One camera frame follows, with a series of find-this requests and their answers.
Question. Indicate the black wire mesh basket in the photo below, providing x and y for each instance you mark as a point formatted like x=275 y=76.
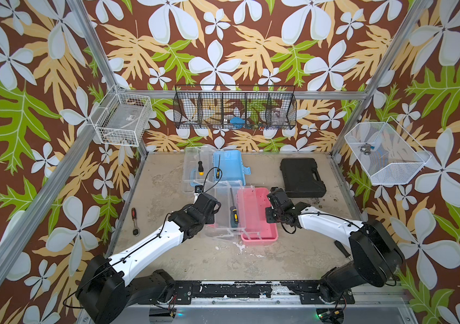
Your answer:
x=263 y=107

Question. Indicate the black screwdriver on table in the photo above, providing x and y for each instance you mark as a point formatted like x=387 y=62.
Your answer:
x=342 y=249

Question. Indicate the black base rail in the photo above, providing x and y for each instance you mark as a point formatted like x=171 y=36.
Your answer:
x=183 y=292

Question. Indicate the black plastic tool case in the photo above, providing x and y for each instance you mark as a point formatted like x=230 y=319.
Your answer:
x=301 y=178

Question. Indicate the red handled tool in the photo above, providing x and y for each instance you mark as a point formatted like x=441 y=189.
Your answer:
x=135 y=222

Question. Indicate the short black yellow screwdriver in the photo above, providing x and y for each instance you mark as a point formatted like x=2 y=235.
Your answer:
x=200 y=165

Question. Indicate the blue object in basket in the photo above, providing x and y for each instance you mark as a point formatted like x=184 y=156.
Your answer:
x=237 y=123

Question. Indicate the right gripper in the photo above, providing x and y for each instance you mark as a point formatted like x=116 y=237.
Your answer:
x=267 y=210

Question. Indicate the pink toolbox clear lid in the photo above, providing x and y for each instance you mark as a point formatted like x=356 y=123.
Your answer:
x=251 y=203

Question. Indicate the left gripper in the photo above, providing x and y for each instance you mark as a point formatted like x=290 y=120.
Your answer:
x=211 y=217

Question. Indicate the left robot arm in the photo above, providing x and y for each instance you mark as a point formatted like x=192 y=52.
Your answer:
x=111 y=284

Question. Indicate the white wire basket left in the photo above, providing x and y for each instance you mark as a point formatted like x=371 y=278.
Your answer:
x=121 y=117

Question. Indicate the blue toolbox clear lid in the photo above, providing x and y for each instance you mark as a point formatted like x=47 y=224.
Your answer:
x=223 y=165

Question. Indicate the long black yellow screwdriver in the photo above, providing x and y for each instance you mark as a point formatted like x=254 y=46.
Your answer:
x=218 y=170

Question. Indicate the metal object in basket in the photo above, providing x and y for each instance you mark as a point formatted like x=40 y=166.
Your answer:
x=366 y=149

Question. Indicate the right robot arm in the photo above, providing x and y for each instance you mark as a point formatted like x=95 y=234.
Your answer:
x=375 y=257

